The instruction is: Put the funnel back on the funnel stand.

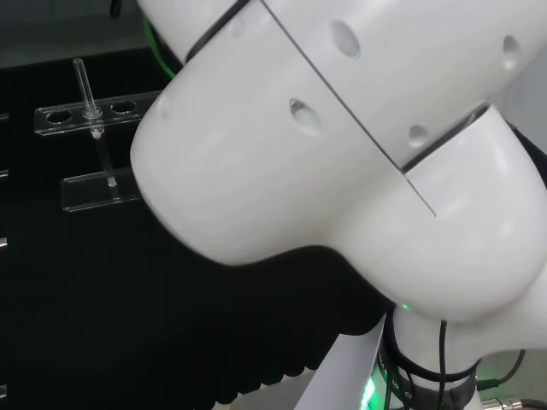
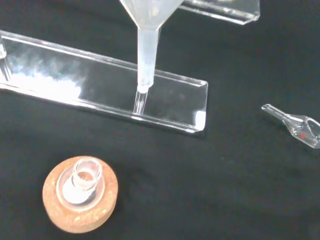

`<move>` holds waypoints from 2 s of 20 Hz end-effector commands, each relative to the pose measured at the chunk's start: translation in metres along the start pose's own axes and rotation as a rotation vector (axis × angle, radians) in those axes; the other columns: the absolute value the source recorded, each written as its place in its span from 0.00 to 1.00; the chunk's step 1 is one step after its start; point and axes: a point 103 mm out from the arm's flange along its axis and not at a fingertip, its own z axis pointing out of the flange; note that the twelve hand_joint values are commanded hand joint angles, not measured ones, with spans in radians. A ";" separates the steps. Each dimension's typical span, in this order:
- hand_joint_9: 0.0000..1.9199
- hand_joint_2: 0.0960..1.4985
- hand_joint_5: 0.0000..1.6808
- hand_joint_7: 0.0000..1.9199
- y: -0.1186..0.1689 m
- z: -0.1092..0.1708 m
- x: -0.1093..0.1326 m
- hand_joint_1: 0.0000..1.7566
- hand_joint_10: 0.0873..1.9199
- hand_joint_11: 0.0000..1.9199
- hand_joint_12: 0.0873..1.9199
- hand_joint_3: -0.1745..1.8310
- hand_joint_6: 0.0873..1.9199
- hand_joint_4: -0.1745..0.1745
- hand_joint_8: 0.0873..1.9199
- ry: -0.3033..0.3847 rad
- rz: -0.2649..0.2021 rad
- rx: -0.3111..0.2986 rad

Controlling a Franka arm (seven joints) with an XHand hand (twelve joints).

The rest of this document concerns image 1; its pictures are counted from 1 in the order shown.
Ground clear acrylic funnel stand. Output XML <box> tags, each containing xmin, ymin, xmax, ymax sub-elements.
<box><xmin>33</xmin><ymin>58</ymin><xmax>162</xmax><ymax>213</ymax></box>

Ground black bench cloth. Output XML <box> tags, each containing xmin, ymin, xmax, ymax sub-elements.
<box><xmin>0</xmin><ymin>47</ymin><xmax>397</xmax><ymax>410</ymax></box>

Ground black cable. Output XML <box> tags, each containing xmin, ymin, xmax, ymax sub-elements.
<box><xmin>382</xmin><ymin>310</ymin><xmax>547</xmax><ymax>410</ymax></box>

